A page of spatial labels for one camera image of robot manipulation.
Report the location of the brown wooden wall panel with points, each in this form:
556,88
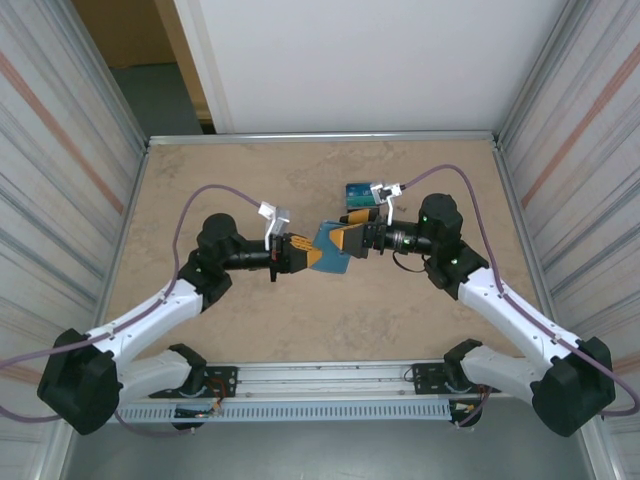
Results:
125,30

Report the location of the teal credit card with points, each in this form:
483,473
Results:
360,202

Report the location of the ribbed translucent side panel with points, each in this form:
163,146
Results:
590,175
50,175

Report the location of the small circuit board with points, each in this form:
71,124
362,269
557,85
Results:
197,413

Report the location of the aluminium frame side bar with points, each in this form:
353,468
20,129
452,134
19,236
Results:
133,200
514,200

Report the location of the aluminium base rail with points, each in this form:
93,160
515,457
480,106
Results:
325,380

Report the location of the aluminium frame cross bar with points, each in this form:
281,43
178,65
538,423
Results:
325,137

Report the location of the clear box of cards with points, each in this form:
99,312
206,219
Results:
356,190

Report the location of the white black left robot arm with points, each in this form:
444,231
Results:
150,312

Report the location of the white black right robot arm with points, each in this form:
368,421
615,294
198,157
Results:
505,310

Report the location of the aluminium corner post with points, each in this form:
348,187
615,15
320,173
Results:
535,85
119,85

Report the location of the white door frame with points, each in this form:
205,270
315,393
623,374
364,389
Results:
200,50

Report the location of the blue card holder wallet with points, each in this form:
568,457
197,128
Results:
332,262

